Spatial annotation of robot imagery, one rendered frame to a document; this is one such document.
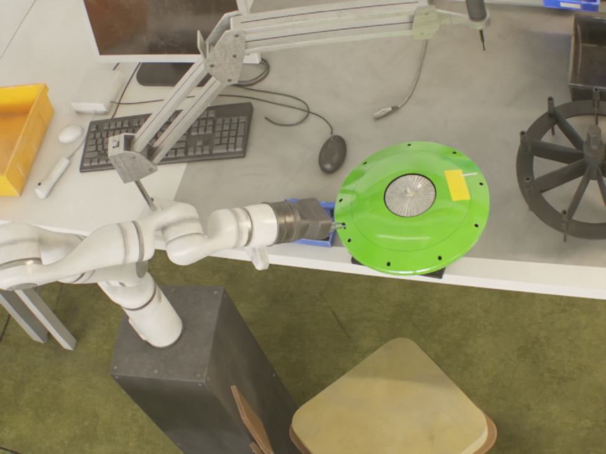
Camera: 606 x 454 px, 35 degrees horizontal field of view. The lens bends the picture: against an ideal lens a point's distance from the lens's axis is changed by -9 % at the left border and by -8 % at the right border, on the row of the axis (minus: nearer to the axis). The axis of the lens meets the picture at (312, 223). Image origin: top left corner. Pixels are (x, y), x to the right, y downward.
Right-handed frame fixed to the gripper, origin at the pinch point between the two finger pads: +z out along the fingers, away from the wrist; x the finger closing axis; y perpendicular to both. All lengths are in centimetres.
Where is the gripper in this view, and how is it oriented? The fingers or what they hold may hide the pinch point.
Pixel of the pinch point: (344, 224)
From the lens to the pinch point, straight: 195.7
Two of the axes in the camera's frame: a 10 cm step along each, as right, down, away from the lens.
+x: -4.7, -6.6, 5.9
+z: 8.3, -1.0, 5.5
